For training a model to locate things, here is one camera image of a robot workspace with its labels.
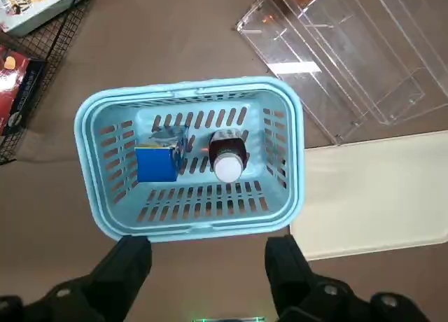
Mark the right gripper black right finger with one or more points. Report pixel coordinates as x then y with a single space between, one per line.
294 287

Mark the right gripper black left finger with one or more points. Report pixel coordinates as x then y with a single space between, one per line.
115 283

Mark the blue Oreo cookie box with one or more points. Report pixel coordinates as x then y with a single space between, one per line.
155 164

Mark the light blue plastic basket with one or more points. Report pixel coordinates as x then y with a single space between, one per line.
175 233

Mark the clear acrylic shelf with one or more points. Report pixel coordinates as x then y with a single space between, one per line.
332 56

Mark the cream plastic tray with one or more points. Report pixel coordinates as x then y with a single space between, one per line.
378 196

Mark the dark chocolate cookie box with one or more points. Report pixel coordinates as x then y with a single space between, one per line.
17 91

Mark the white Franzzi cracker box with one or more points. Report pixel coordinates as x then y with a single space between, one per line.
35 7

